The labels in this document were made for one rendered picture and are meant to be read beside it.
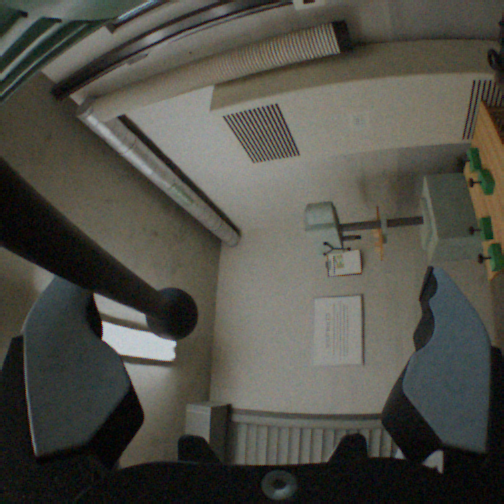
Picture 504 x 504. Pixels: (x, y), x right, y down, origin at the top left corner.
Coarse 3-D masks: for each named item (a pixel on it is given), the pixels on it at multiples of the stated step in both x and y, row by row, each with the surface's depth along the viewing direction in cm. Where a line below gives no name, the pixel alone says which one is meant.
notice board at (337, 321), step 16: (320, 304) 287; (336, 304) 282; (352, 304) 276; (320, 320) 282; (336, 320) 277; (352, 320) 271; (320, 336) 277; (336, 336) 272; (352, 336) 266; (320, 352) 272; (336, 352) 266; (352, 352) 261
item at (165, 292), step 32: (0, 160) 4; (0, 192) 4; (32, 192) 5; (0, 224) 4; (32, 224) 5; (64, 224) 6; (32, 256) 6; (64, 256) 7; (96, 256) 8; (96, 288) 9; (128, 288) 11; (160, 320) 17; (192, 320) 19
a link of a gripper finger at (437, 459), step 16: (496, 352) 7; (496, 368) 7; (496, 384) 6; (496, 400) 6; (496, 416) 5; (496, 432) 5; (496, 448) 5; (432, 464) 5; (448, 464) 5; (464, 464) 4; (480, 464) 4; (496, 464) 4; (464, 480) 4; (480, 480) 4; (496, 480) 4; (480, 496) 4; (496, 496) 4
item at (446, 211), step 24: (432, 192) 189; (456, 192) 182; (312, 216) 204; (336, 216) 215; (384, 216) 212; (432, 216) 187; (456, 216) 177; (312, 240) 228; (336, 240) 225; (384, 240) 226; (432, 240) 195; (456, 240) 176; (480, 240) 172
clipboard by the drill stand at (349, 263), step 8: (328, 256) 300; (336, 256) 297; (344, 256) 293; (352, 256) 289; (360, 256) 290; (328, 264) 297; (336, 264) 295; (344, 264) 291; (352, 264) 286; (360, 264) 285; (328, 272) 296; (336, 272) 292; (344, 272) 288; (352, 272) 283; (360, 272) 281
